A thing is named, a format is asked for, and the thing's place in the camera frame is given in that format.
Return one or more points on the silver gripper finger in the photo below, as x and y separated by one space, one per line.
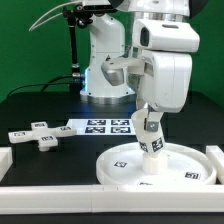
152 121

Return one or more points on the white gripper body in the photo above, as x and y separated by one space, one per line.
165 82

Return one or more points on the white round table top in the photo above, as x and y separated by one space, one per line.
127 164

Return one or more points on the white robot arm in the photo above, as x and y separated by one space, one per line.
142 49

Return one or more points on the white marker tag sheet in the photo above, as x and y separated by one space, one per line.
102 126

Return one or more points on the white right fence block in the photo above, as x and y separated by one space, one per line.
216 156

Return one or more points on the white fence block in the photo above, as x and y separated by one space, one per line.
5 160
216 156

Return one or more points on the white front fence bar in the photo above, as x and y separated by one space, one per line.
101 198

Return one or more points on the white cross-shaped table base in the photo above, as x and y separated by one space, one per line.
45 136

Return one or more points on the white left fence block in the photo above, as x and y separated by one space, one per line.
5 160

